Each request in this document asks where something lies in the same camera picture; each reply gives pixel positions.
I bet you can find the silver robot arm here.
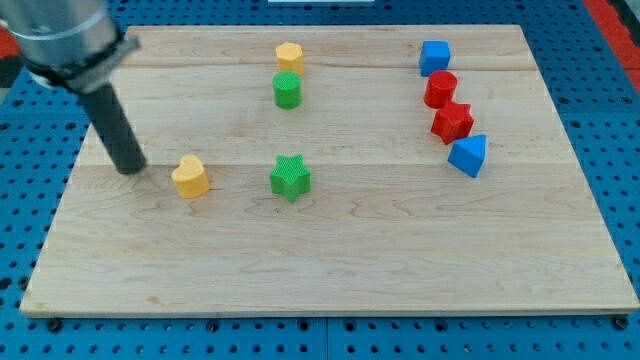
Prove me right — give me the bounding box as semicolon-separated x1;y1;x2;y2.
1;0;146;175

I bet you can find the blue triangle block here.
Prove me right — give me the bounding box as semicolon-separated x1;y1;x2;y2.
447;134;487;178

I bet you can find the wooden board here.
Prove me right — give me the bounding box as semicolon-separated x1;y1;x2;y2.
21;25;639;318

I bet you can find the green cylinder block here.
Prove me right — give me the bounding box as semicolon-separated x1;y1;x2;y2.
272;71;302;109

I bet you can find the red cylinder block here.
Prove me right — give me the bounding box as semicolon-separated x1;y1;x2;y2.
423;70;458;109

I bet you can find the green star block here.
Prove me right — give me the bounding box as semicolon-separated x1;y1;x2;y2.
269;154;311;203

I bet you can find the red star block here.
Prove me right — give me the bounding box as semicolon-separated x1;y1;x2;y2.
431;101;474;144

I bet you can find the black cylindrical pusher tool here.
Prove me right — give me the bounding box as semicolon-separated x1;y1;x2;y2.
78;84;146;175

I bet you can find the blue cube block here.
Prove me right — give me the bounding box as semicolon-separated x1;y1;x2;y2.
419;40;451;77

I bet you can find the yellow hexagon block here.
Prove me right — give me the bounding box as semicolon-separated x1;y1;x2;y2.
275;42;305;76

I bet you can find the yellow heart block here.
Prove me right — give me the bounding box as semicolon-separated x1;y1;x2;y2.
171;154;210;199

